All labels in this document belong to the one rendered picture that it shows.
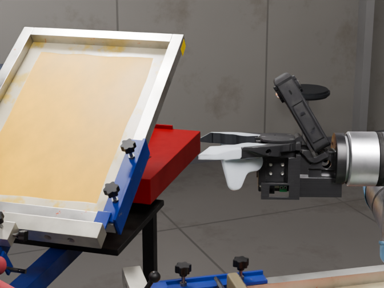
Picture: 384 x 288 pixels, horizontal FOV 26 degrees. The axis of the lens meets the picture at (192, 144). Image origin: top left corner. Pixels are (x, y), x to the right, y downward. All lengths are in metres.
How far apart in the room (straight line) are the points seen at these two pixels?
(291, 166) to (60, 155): 1.50
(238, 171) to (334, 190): 0.14
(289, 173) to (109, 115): 1.54
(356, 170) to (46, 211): 1.38
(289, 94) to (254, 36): 5.33
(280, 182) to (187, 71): 5.15
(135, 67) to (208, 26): 3.54
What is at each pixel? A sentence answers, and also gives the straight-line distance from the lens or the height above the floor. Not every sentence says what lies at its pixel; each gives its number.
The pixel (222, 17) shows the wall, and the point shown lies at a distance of 6.30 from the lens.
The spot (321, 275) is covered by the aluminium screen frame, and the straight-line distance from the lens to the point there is 2.36.
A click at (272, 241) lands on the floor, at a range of 5.07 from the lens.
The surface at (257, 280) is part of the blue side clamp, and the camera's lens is 2.29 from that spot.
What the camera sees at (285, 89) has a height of 1.76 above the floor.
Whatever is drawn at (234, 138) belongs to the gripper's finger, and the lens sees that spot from 1.19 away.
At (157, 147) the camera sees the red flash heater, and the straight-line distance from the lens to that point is 3.08.
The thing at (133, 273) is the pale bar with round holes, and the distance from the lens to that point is 2.24.
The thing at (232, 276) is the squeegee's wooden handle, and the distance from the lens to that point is 2.17.
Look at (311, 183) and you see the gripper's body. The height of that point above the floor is 1.63.
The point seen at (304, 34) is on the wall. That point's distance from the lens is 6.65.
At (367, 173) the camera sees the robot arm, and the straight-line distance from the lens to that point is 1.14.
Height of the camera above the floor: 2.01
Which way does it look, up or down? 17 degrees down
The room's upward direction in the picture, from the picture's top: straight up
